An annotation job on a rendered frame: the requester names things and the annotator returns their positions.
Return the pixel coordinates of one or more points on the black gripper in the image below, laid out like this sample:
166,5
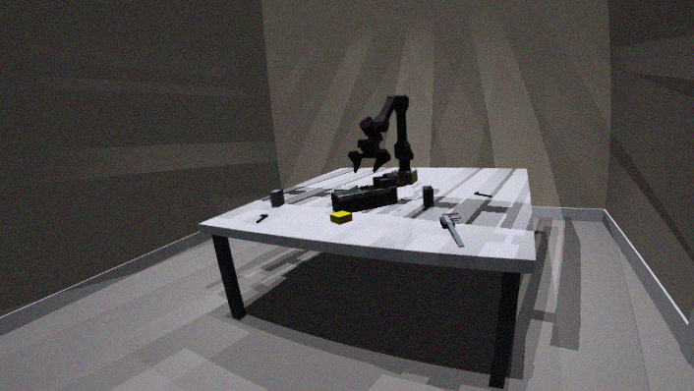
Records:
381,155

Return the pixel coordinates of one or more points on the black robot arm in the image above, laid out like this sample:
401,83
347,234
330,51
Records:
380,124

